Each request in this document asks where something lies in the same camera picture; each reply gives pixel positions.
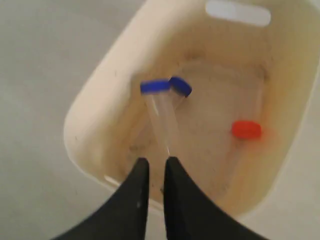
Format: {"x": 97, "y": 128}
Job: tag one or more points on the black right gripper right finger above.
{"x": 190, "y": 215}

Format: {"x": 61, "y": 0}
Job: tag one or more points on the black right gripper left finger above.
{"x": 123, "y": 216}

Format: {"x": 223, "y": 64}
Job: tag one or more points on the orange-capped clear tube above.
{"x": 244, "y": 131}

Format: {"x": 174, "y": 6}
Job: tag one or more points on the small cream plastic bin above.
{"x": 237, "y": 72}

